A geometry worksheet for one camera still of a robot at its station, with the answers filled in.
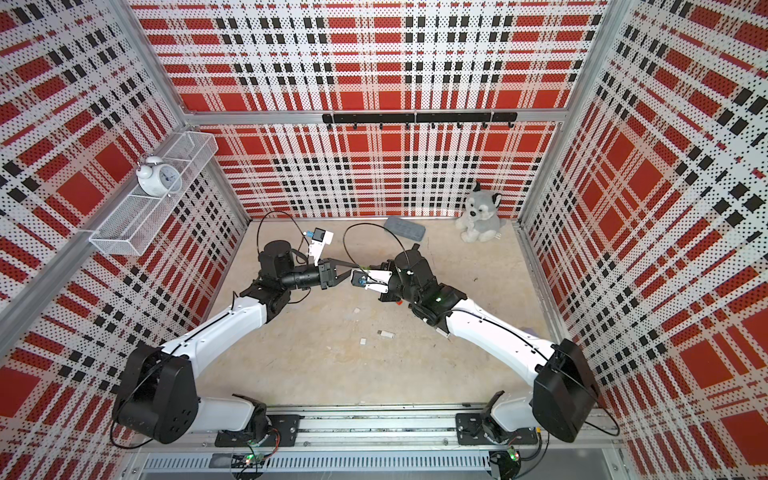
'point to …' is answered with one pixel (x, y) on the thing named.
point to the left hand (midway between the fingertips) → (362, 269)
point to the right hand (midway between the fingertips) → (378, 265)
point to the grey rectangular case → (405, 228)
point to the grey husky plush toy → (482, 219)
